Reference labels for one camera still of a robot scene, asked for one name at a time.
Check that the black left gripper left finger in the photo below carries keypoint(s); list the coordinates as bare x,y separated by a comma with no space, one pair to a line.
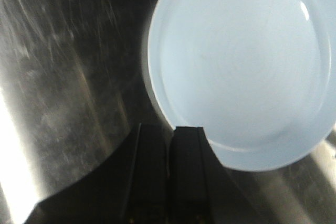
144,157

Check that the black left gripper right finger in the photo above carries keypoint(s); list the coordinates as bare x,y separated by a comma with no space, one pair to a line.
188,187

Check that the light blue plate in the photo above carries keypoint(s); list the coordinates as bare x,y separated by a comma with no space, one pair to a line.
257,75

